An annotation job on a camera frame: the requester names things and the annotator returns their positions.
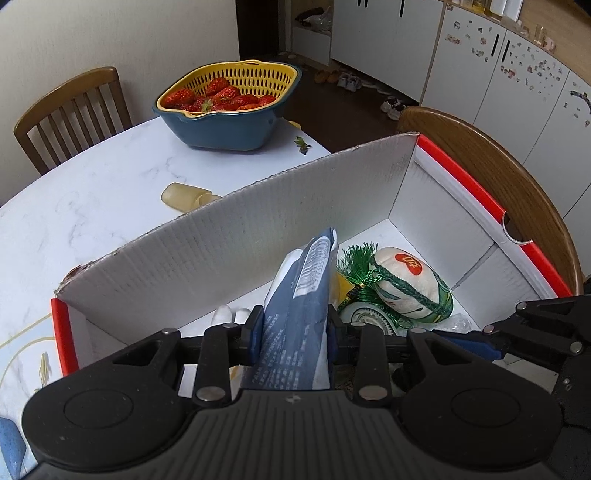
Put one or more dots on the wooden slatted chair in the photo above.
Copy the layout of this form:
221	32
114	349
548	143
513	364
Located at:
69	87

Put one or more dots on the white rubbery object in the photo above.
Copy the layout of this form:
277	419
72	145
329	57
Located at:
228	314

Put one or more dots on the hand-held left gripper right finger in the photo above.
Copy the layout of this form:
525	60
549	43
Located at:
332	341

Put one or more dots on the yellow colander basket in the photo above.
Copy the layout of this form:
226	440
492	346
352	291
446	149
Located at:
268	74

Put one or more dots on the red cardboard box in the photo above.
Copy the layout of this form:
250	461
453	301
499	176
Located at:
231	230

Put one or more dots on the green tassel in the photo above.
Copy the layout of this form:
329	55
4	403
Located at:
355	267

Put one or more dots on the white green plush pouch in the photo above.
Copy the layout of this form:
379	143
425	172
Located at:
406	286

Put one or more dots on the brown slippers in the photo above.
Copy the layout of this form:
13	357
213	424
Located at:
328	76

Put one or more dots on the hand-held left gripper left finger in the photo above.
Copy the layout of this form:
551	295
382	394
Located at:
255	332

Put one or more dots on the green strawberry stem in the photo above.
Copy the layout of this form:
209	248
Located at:
302	144

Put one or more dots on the wooden round-back chair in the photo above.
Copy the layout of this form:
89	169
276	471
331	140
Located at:
508	166

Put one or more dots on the white wall cabinet unit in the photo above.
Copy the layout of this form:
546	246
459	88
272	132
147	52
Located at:
461	55

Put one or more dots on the white sneaker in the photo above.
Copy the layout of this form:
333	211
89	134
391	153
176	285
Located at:
399	112
389	105

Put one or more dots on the white bag with dark label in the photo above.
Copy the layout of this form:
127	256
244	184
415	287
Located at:
295	323

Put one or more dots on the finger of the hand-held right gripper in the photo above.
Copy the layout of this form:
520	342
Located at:
554	309
471	345

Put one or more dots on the pile of strawberries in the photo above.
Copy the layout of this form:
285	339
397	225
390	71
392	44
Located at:
221	94

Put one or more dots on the yellow scrap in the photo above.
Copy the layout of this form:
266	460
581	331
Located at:
293	125

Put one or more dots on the blue bowl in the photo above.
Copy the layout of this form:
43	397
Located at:
231	131

